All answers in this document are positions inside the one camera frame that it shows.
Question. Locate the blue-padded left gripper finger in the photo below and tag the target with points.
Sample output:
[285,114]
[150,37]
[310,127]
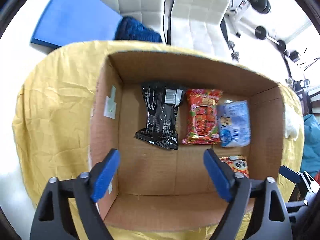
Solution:
[53,218]

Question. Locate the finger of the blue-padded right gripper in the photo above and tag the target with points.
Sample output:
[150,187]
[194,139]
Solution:
[269,220]

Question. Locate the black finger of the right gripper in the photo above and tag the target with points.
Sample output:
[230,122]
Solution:
[291,173]

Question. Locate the small red snack packet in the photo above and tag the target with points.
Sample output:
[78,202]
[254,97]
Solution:
[237,164]

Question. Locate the white soft pouch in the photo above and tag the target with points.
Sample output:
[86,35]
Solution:
[291,123]

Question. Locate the light blue tissue packet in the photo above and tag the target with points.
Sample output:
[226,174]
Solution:
[234,124]

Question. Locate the red floral wet-wipe packet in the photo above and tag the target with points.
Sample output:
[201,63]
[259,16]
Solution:
[202,127]

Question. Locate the black snack packet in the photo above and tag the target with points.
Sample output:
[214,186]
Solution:
[162,100]

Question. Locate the teal bean bag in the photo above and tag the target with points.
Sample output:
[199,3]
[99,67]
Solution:
[310,159]

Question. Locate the yellow tablecloth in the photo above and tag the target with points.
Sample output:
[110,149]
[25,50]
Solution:
[85,98]

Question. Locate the chrome dumbbell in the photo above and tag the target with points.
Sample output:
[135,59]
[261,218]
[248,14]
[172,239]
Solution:
[234,54]

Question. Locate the floor barbell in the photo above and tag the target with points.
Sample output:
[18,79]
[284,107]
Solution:
[262,34]

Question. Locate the white weight bench rack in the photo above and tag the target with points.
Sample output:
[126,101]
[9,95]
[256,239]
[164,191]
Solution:
[234,14]

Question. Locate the right white padded chair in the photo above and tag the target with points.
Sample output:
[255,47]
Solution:
[196,25]

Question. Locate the dark blue fuzzy cloth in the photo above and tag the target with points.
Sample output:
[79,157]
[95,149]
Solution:
[131,29]

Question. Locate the blue foam mat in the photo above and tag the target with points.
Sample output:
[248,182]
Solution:
[67,21]

